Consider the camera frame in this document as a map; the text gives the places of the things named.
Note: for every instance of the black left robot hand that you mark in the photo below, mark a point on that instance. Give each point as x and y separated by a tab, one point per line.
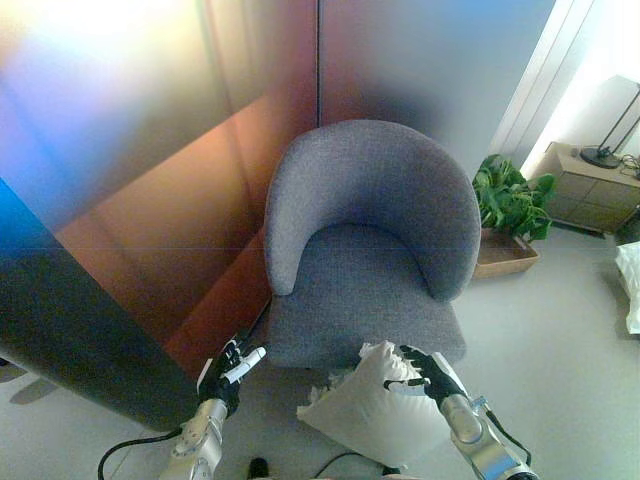
220	385

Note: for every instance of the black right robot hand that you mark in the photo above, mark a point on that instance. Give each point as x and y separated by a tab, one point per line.
442	382

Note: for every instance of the white fringed pillow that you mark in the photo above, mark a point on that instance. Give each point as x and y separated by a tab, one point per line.
380	420

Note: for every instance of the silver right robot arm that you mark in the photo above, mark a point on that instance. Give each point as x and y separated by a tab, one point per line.
477	440

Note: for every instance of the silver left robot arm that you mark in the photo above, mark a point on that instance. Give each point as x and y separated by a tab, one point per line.
200	440

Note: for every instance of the grey fabric armchair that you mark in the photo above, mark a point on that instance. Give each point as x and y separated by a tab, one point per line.
370	280

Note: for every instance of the dark glossy cabinet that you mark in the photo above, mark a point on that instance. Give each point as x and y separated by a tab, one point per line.
100	325

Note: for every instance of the brown wooden planter tray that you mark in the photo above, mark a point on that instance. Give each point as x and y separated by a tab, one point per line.
505	260

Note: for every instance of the green leafy potted plant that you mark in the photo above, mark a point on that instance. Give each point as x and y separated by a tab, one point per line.
505	200

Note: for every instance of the white bag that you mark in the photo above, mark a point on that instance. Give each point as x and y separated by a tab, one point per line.
631	280

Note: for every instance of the beige drawer cabinet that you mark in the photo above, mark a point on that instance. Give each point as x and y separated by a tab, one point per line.
585	197

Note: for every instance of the black table lamp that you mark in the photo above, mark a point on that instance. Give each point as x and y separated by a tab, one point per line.
600	156

